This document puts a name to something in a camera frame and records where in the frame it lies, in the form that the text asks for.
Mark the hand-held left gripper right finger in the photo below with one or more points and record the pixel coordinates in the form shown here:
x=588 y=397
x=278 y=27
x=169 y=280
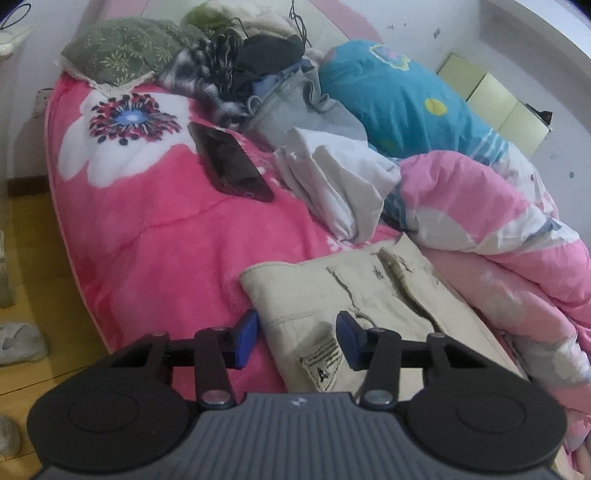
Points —
x=351 y=339

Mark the beige pants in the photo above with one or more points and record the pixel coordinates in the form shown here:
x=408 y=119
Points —
x=314 y=295

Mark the blue crumpled garment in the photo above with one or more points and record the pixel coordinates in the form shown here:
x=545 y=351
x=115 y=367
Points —
x=272 y=83

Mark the yellow-green cabinet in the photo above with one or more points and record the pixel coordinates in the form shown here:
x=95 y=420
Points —
x=489 y=97

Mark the grey garment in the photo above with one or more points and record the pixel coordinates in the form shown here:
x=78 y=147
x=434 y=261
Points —
x=286 y=115

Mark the white wall socket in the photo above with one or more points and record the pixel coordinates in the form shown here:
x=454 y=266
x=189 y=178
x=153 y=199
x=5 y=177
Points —
x=41 y=101

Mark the black white plaid garment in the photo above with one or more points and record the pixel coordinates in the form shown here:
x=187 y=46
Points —
x=203 y=69

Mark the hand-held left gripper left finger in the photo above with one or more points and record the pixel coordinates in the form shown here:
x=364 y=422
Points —
x=244 y=339

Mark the black smartphone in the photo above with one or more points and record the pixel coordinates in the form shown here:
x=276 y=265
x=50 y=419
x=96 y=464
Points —
x=226 y=161

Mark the grey shoe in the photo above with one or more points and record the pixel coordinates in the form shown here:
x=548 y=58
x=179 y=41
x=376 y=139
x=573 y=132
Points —
x=21 y=344
x=8 y=434

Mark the pink floral bed blanket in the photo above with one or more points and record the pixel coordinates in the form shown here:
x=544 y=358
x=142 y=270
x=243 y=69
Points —
x=161 y=258

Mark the green patterned pillow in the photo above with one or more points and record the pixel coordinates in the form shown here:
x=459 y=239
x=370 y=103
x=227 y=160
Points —
x=124 y=50

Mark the black crumpled garment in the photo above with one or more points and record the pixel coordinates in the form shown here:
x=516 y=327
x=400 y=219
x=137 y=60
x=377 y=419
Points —
x=268 y=55

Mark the pink floral quilt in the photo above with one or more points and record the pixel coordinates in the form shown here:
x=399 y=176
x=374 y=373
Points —
x=461 y=198

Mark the teal dotted pillow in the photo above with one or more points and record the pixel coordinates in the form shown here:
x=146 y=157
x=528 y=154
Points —
x=392 y=101

